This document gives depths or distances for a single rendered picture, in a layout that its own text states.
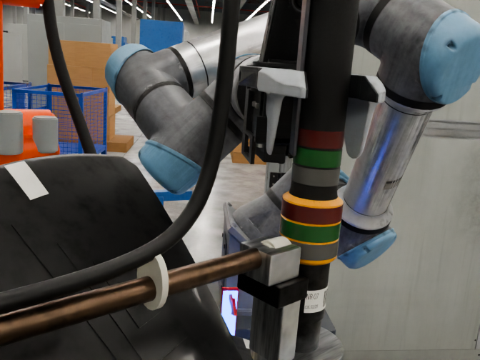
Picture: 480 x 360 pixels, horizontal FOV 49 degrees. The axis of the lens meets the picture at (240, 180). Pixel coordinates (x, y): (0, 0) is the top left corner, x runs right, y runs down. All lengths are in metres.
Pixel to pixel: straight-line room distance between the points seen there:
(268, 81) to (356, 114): 0.07
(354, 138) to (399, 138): 0.49
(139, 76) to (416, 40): 0.37
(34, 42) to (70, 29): 0.73
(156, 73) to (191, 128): 0.11
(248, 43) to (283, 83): 0.40
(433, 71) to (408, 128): 0.13
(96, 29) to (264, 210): 9.90
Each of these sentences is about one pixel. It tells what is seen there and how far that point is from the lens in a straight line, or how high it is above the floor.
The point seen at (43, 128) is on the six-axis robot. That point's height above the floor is 0.92.
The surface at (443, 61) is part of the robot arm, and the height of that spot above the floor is 1.53.
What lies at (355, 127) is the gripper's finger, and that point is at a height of 1.47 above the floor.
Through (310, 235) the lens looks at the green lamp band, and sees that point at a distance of 0.37.
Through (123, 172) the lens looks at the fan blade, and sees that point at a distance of 0.46.
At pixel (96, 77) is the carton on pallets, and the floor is 1.09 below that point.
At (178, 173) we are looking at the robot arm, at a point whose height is 1.38.
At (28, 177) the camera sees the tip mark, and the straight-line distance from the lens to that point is 0.41.
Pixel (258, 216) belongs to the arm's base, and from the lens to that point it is 1.10.
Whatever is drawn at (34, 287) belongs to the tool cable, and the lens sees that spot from 0.27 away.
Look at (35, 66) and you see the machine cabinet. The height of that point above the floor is 1.08.
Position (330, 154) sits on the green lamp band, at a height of 1.46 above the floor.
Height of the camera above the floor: 1.51
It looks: 13 degrees down
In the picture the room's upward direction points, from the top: 4 degrees clockwise
